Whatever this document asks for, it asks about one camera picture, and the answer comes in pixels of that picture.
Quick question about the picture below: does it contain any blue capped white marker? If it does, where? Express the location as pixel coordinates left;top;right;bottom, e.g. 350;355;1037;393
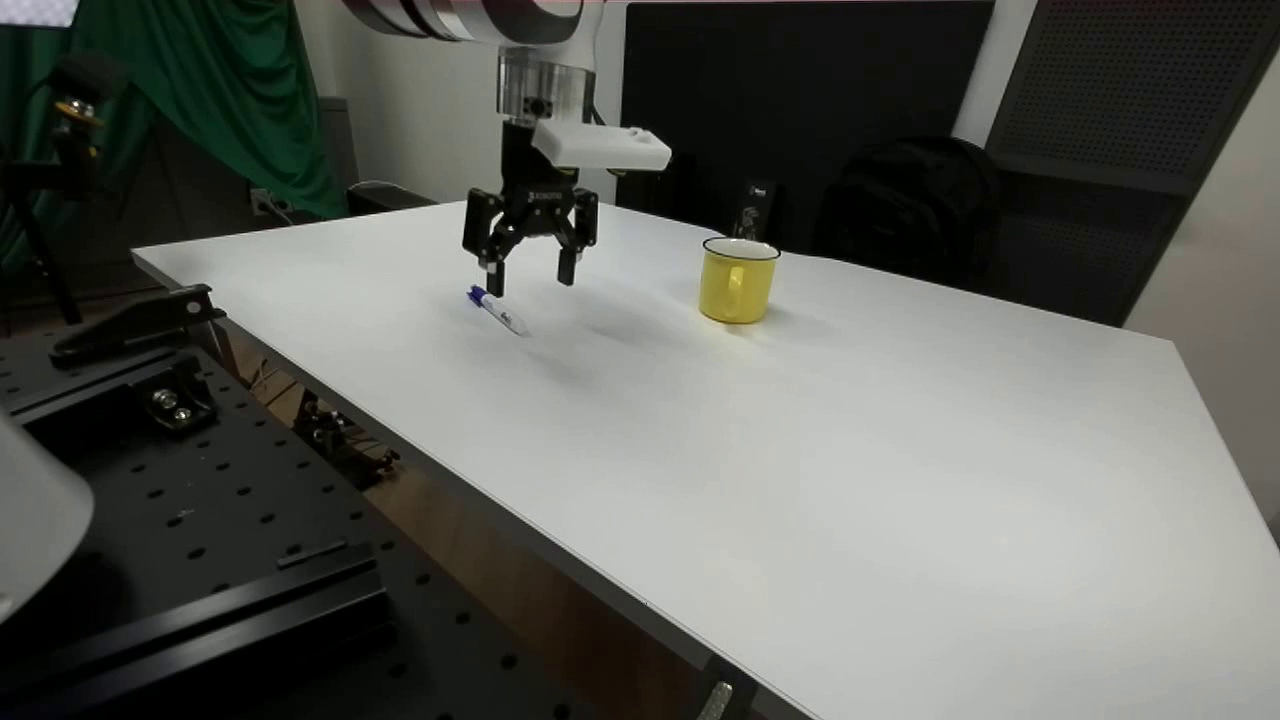
458;283;532;339

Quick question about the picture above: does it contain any small black table clamp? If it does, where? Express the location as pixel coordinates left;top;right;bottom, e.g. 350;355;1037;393
290;385;404;490

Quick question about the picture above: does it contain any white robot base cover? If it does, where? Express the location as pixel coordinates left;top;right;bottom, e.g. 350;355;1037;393
0;411;100;625

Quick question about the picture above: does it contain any dark acoustic panel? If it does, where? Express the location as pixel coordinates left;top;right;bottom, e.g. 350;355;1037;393
985;0;1280;333

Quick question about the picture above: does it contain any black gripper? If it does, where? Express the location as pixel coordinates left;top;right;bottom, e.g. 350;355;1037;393
458;117;602;299

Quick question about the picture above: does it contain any black aluminium rail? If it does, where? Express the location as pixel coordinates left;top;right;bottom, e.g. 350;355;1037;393
0;534;399;720

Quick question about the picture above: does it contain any black camera tripod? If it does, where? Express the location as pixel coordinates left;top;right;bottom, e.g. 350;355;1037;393
0;53;133;327

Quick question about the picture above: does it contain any green curtain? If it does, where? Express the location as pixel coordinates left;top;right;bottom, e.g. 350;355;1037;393
0;0;350;224

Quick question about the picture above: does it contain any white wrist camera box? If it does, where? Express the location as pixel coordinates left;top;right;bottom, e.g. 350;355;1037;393
527;120;674;174

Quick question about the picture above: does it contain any black perforated breadboard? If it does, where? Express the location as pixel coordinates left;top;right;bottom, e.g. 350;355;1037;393
0;333;602;720

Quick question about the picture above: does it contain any black cabinet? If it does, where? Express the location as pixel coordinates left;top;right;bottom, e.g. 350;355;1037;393
617;0;998;256

